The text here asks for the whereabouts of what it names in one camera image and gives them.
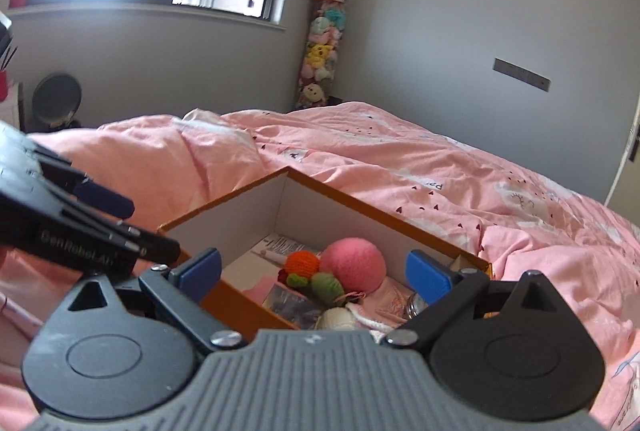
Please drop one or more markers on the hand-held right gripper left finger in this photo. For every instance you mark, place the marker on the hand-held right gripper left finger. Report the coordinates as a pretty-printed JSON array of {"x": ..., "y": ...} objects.
[{"x": 205, "y": 267}]

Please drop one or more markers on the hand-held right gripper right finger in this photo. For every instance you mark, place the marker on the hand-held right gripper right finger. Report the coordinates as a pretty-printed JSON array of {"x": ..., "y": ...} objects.
[{"x": 425, "y": 273}]

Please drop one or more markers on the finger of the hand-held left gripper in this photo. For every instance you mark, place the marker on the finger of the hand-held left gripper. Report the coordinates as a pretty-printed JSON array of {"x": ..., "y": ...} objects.
[
  {"x": 150, "y": 248},
  {"x": 110, "y": 206}
]

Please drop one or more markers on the pink fabric pouch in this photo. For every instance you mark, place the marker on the pink fabric pouch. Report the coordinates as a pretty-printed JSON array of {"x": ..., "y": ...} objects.
[{"x": 392, "y": 301}]

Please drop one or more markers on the orange cardboard box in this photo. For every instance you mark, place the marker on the orange cardboard box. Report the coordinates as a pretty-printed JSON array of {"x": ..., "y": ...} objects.
[{"x": 240, "y": 221}]

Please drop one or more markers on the pink peach plush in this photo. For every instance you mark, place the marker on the pink peach plush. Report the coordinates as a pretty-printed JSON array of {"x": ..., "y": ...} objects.
[{"x": 355, "y": 263}]

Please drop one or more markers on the white paper card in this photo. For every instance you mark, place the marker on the white paper card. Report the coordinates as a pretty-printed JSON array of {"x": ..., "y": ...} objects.
[{"x": 280, "y": 246}]

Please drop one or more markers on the silver glitter card box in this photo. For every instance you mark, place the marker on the silver glitter card box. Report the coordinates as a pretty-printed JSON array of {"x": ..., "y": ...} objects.
[{"x": 290, "y": 303}]

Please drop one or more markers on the orange crochet fruit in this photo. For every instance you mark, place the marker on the orange crochet fruit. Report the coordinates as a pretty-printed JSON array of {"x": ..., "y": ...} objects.
[{"x": 302, "y": 263}]

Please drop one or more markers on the cream crochet doll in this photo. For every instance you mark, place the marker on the cream crochet doll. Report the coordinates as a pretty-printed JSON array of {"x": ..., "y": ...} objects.
[{"x": 340, "y": 318}]

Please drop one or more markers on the pink printed blanket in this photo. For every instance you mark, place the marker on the pink printed blanket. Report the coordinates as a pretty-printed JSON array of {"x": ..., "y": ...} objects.
[{"x": 450, "y": 171}]

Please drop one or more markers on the red cup with sticks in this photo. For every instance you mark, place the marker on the red cup with sticks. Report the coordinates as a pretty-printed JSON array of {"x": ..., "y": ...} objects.
[{"x": 3, "y": 83}]

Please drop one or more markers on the white door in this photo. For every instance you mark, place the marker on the white door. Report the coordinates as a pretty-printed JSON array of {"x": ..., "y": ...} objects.
[{"x": 627, "y": 181}]

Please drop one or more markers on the clear tube of plush toys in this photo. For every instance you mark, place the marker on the clear tube of plush toys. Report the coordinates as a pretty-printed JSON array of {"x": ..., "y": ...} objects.
[{"x": 320, "y": 56}]

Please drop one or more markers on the grey wall switch plate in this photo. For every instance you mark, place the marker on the grey wall switch plate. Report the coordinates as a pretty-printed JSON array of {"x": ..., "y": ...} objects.
[{"x": 522, "y": 73}]

